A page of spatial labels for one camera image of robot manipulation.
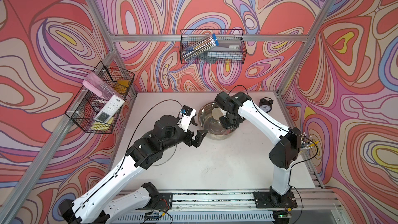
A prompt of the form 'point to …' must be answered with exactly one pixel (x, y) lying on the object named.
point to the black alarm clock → (266, 103)
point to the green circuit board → (152, 215)
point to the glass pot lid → (167, 154)
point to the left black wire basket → (96, 108)
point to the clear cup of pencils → (306, 145)
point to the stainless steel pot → (213, 129)
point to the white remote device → (109, 109)
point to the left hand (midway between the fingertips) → (201, 126)
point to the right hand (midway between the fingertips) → (230, 129)
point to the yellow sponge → (122, 85)
